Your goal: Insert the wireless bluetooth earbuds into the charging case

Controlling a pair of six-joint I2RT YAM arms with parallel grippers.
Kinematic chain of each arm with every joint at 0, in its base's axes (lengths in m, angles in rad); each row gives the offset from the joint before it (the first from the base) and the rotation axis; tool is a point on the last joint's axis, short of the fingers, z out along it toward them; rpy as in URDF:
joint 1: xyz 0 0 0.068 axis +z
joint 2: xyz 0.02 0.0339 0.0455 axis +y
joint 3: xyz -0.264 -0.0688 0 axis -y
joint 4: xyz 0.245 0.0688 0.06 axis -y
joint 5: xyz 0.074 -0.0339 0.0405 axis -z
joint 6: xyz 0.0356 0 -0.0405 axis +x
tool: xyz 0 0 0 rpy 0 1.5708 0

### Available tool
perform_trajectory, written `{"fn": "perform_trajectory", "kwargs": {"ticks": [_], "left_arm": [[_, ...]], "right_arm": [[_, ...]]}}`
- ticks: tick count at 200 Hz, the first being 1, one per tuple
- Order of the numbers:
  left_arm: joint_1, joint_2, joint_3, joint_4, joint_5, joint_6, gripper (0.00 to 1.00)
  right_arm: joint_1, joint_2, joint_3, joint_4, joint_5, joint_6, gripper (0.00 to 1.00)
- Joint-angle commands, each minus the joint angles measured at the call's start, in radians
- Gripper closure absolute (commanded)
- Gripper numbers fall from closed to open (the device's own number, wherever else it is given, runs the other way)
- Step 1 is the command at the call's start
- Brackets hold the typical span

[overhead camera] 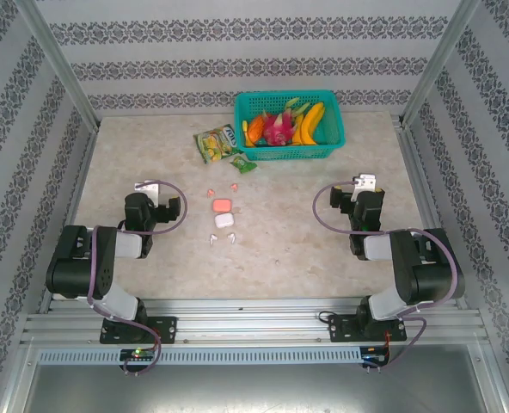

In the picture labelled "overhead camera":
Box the teal plastic basket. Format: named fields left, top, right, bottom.
left=233, top=89, right=346, bottom=163

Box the green fruit candy bag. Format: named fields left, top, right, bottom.
left=193, top=124, right=243, bottom=165

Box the yellow toy banana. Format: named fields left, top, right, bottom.
left=291, top=102, right=327, bottom=146

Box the small green candy packet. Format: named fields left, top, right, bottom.
left=230, top=155, right=258, bottom=175

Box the pink toy dragon fruit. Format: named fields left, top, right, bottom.
left=262, top=108, right=297, bottom=146

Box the orange toy fruit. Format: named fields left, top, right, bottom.
left=246, top=114, right=267, bottom=142

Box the left small circuit board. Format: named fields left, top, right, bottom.
left=120, top=348, right=156, bottom=361

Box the small circuit board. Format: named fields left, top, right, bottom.
left=361, top=348, right=391, bottom=367
left=120, top=348, right=156, bottom=361

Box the right small circuit board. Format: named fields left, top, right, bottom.
left=361, top=348, right=391, bottom=367

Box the grey sheet metal panel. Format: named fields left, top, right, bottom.
left=21, top=343, right=507, bottom=413

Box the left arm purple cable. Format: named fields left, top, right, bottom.
left=85, top=180, right=189, bottom=376

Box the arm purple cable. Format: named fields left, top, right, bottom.
left=313, top=180, right=460, bottom=371
left=85, top=180, right=189, bottom=376

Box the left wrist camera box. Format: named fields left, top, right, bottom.
left=133, top=180, right=160, bottom=202

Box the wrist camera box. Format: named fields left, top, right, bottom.
left=351, top=173, right=377, bottom=202
left=133, top=180, right=160, bottom=202

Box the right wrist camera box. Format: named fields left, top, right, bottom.
left=351, top=173, right=377, bottom=202

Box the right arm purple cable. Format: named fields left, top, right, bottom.
left=313, top=180, right=460, bottom=371

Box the aluminium side rail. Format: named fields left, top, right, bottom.
left=394, top=115, right=470, bottom=311
left=39, top=124, right=101, bottom=315

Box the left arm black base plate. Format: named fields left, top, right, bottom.
left=99, top=316, right=178, bottom=345

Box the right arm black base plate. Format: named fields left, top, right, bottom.
left=328, top=313, right=408, bottom=343

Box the aluminium mounting rail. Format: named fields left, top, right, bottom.
left=20, top=299, right=492, bottom=345

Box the slotted grey cable duct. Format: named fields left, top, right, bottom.
left=37, top=347, right=363, bottom=366

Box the aluminium frame post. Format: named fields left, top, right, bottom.
left=400, top=0, right=494, bottom=126
left=13, top=0, right=101, bottom=130

